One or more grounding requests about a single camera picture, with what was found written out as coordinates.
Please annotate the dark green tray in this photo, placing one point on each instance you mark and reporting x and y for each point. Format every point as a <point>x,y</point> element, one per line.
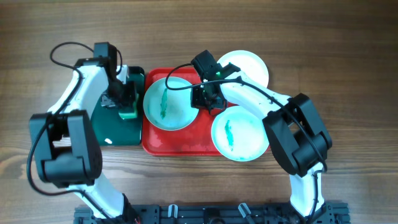
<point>109,128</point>

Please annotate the green sponge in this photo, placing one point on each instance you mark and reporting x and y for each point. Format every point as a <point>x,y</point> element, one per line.
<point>130,112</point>

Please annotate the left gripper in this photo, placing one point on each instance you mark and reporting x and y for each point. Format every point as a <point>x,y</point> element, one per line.
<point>128,102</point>

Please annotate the white plate with stain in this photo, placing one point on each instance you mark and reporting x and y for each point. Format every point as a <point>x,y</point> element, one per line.
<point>251,64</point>

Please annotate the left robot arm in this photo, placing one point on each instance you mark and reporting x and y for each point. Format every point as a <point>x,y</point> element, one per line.
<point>65,156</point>

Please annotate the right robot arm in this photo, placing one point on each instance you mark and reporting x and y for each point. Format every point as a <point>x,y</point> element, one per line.
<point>295,131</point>

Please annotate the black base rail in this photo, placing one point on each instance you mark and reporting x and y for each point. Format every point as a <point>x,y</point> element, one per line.
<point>330,212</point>

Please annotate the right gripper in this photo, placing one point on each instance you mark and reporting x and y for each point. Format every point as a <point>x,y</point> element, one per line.
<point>196,102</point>

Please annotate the light blue plate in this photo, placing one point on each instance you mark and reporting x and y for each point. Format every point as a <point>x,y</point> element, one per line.
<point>239,135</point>
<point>168,107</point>

